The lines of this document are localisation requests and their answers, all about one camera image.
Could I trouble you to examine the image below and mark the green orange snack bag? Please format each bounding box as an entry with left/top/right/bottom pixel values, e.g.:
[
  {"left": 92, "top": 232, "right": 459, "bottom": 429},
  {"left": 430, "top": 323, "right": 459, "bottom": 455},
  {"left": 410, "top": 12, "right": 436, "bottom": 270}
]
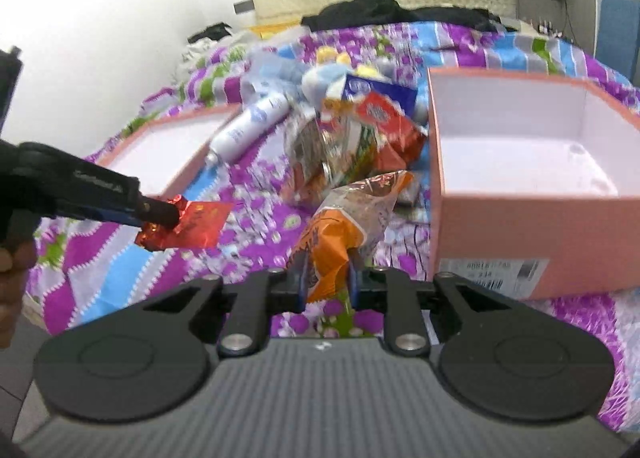
[{"left": 281, "top": 116, "right": 378, "bottom": 209}]

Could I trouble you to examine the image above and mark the orange clear snack bag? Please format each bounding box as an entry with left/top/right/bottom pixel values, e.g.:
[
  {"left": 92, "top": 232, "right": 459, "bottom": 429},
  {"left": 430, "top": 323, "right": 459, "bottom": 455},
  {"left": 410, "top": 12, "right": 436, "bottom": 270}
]
[{"left": 293, "top": 170, "right": 413, "bottom": 302}]

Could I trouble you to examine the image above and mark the pink cardboard box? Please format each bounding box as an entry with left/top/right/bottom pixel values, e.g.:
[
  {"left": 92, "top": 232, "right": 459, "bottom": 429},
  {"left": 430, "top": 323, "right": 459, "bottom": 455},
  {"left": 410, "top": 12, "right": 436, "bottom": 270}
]
[{"left": 427, "top": 68, "right": 639, "bottom": 299}]

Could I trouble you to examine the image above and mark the blue snack packet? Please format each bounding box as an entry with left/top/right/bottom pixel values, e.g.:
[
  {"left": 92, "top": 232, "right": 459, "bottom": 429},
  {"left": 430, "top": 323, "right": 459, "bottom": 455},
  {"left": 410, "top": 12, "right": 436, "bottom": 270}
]
[{"left": 342, "top": 74, "right": 418, "bottom": 118}]

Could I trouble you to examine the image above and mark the floral purple bedspread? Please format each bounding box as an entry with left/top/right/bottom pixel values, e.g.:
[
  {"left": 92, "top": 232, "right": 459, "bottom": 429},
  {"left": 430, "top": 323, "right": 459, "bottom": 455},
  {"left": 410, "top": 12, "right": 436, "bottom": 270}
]
[{"left": 23, "top": 22, "right": 639, "bottom": 433}]

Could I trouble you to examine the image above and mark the white spray bottle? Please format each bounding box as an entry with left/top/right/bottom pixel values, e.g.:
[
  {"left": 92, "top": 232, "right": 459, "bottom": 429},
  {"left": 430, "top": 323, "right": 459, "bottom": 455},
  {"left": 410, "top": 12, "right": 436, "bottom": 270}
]
[{"left": 205, "top": 92, "right": 290, "bottom": 168}]

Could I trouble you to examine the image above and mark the black clothing pile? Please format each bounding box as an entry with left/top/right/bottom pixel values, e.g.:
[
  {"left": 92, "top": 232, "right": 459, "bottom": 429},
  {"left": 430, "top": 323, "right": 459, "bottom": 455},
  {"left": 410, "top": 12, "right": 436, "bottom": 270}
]
[{"left": 300, "top": 0, "right": 516, "bottom": 33}]

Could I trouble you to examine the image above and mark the red foil snack packet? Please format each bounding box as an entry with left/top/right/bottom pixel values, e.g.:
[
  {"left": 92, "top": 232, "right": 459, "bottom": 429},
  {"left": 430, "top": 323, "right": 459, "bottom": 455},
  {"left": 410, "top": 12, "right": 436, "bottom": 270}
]
[{"left": 134, "top": 195, "right": 233, "bottom": 251}]

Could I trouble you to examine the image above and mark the red label dried tofu pack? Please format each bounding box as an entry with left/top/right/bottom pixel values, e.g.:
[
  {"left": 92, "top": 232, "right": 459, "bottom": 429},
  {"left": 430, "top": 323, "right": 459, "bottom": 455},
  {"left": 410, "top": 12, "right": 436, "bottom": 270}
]
[{"left": 355, "top": 92, "right": 426, "bottom": 173}]

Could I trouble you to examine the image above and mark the person's left hand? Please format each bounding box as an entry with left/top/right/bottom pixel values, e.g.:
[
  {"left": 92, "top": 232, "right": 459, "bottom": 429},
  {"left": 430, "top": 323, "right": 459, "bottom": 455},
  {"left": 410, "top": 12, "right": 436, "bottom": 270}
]
[{"left": 0, "top": 238, "right": 37, "bottom": 350}]

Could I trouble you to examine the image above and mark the pink box lid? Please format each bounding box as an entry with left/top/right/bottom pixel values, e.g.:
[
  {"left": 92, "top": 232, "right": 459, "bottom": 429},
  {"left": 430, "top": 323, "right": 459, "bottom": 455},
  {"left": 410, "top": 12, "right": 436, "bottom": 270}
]
[{"left": 99, "top": 104, "right": 241, "bottom": 199}]

